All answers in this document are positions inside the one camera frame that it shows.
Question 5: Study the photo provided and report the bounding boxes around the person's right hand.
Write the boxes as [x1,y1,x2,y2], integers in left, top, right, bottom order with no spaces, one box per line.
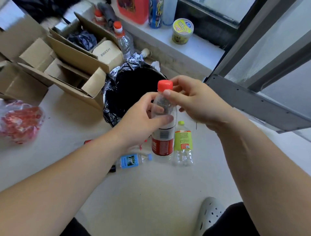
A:
[163,75,238,133]

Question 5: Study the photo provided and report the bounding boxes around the person's left hand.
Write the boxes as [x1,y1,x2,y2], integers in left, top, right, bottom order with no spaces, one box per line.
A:
[114,92,174,156]

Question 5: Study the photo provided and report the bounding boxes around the red bottle cap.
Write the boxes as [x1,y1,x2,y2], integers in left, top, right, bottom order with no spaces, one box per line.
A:
[157,80,173,92]

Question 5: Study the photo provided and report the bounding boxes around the clear bottle with red label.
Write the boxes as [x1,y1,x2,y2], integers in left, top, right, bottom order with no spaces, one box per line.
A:
[151,90,177,163]

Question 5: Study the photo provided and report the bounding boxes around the person's right forearm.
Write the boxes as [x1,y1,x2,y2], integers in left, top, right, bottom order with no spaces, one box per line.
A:
[215,114,311,236]

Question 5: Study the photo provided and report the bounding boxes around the person's left forearm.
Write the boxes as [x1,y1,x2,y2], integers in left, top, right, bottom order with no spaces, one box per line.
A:
[0,129,138,236]

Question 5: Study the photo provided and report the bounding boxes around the clear bottle with green label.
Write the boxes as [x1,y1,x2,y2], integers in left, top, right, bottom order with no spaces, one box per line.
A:
[173,121,194,167]

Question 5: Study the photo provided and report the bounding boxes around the bin with black bag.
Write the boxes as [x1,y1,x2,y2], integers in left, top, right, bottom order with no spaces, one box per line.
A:
[102,53,168,128]

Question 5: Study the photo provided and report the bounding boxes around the clear bottle with blue label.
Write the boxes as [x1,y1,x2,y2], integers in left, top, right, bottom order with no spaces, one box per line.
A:
[119,153,153,170]

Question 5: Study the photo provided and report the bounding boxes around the yellow-green lidded tub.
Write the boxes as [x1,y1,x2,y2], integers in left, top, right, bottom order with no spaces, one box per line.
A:
[172,18,194,45]

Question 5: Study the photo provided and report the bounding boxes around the clear red-capped water bottle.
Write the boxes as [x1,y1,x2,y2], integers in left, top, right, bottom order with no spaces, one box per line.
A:
[113,21,135,63]

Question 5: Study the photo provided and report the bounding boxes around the small printed cardboard box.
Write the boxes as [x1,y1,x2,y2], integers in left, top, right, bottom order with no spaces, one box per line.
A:
[92,40,124,71]

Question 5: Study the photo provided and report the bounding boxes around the colourful printed can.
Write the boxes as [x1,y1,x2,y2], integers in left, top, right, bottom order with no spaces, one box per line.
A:
[148,0,164,29]

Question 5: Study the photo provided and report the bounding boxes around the pale blue bottle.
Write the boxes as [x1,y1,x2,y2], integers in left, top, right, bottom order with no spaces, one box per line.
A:
[162,0,178,27]

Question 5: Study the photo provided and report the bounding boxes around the red plastic jug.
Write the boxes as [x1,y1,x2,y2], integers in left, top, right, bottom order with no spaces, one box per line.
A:
[117,0,149,25]

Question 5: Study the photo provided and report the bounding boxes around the grey clog shoe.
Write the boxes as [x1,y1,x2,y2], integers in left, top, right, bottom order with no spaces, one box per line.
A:
[193,197,226,236]

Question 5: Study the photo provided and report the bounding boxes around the large open cardboard box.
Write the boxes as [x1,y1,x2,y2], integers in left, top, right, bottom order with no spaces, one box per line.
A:
[18,12,125,110]

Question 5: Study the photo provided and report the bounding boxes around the crumpled black plastic bag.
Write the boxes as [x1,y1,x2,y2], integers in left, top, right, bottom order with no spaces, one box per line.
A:
[67,30,97,51]

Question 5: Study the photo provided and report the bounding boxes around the small red-capped bottle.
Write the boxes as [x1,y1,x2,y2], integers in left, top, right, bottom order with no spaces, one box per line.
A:
[94,9,105,26]

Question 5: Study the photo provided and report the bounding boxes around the person's black trousers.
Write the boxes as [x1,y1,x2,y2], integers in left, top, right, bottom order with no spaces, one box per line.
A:
[60,201,261,236]

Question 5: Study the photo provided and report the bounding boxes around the red plastic bag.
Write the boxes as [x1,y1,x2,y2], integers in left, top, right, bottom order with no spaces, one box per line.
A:
[0,98,46,144]

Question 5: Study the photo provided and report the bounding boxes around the flat brown cardboard box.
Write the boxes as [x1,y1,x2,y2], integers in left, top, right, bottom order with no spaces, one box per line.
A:
[0,60,50,106]

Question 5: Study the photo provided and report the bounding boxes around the taped cardboard box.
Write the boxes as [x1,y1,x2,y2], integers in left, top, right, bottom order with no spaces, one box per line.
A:
[0,0,57,71]

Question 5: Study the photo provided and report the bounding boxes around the grey window frame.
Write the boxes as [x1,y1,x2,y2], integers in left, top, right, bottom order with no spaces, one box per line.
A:
[205,0,311,143]

